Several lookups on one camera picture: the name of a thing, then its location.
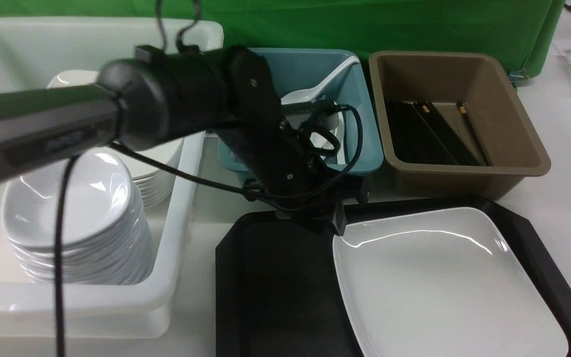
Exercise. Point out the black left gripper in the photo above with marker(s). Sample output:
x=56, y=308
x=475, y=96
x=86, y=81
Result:
x=285, y=154

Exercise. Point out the white ceramic spoon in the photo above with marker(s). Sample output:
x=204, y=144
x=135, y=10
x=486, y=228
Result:
x=311, y=94

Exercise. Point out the large white rice plate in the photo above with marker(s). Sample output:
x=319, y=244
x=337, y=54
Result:
x=443, y=283

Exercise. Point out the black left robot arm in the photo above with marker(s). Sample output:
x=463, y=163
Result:
x=154, y=98

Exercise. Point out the stack of white square plates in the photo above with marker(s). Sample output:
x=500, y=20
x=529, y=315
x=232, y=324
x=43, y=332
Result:
x=154, y=184

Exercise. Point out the black chopsticks in bin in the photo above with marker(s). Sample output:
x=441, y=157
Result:
x=421, y=135

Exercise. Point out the black serving tray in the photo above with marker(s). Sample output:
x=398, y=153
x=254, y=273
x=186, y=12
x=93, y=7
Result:
x=277, y=292

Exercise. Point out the brown plastic bin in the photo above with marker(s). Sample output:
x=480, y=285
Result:
x=475, y=96

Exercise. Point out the stack of grey bowls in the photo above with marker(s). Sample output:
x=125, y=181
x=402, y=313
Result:
x=106, y=237

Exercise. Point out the green backdrop cloth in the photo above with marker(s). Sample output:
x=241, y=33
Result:
x=517, y=33

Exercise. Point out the large white plastic tub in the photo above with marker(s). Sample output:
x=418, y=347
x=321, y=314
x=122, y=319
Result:
x=33, y=50

